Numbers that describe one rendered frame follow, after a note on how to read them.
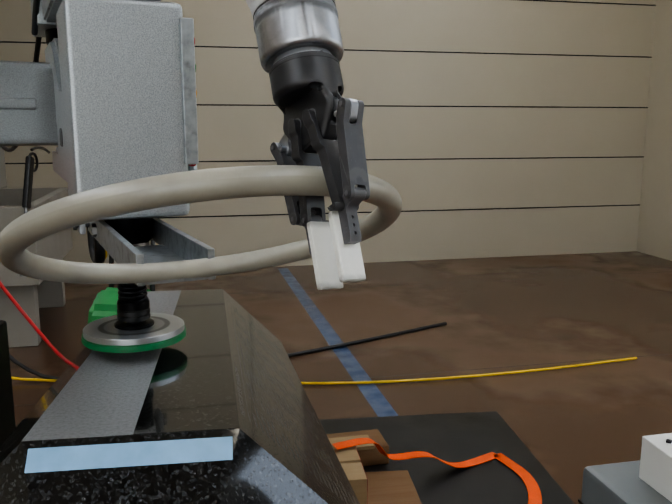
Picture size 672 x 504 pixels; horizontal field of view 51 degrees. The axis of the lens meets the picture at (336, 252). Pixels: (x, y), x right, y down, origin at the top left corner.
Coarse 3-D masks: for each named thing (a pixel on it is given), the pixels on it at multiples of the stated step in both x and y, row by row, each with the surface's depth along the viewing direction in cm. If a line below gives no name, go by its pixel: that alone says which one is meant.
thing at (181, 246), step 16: (96, 224) 150; (160, 224) 142; (112, 240) 128; (160, 240) 143; (176, 240) 129; (192, 240) 118; (112, 256) 129; (128, 256) 111; (144, 256) 128; (160, 256) 128; (176, 256) 128; (192, 256) 119; (208, 256) 110
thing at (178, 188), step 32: (96, 192) 65; (128, 192) 64; (160, 192) 64; (192, 192) 64; (224, 192) 65; (256, 192) 66; (288, 192) 68; (320, 192) 70; (384, 192) 77; (32, 224) 68; (64, 224) 67; (384, 224) 91; (0, 256) 76; (32, 256) 85; (224, 256) 110; (256, 256) 109; (288, 256) 108
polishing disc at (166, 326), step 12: (96, 324) 153; (108, 324) 153; (156, 324) 153; (168, 324) 153; (180, 324) 153; (84, 336) 146; (96, 336) 144; (108, 336) 144; (120, 336) 144; (132, 336) 144; (144, 336) 144; (156, 336) 144; (168, 336) 146
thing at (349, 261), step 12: (336, 216) 68; (336, 228) 68; (336, 240) 67; (336, 252) 67; (348, 252) 68; (360, 252) 69; (348, 264) 67; (360, 264) 68; (348, 276) 67; (360, 276) 68
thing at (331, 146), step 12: (312, 120) 69; (312, 132) 70; (312, 144) 70; (324, 144) 69; (336, 144) 70; (324, 156) 69; (336, 156) 69; (324, 168) 69; (336, 168) 69; (336, 180) 68; (336, 192) 68; (336, 204) 67
